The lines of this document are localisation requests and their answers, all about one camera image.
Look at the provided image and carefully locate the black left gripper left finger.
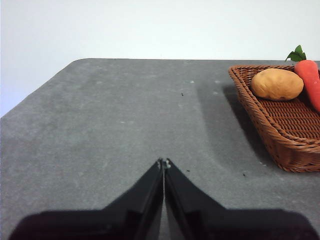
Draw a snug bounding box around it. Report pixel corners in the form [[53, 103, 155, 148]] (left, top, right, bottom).
[[8, 157, 165, 240]]

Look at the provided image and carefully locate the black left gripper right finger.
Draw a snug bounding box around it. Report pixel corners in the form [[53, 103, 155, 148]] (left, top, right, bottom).
[[164, 157, 320, 240]]

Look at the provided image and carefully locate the brown wicker basket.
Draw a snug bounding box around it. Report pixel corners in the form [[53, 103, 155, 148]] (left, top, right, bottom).
[[227, 64, 320, 173]]

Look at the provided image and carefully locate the yellow-brown toy potato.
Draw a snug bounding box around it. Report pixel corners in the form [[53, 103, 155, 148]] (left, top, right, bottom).
[[250, 68, 305, 102]]

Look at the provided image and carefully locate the orange toy carrot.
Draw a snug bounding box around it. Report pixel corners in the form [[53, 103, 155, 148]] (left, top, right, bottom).
[[284, 44, 320, 113]]

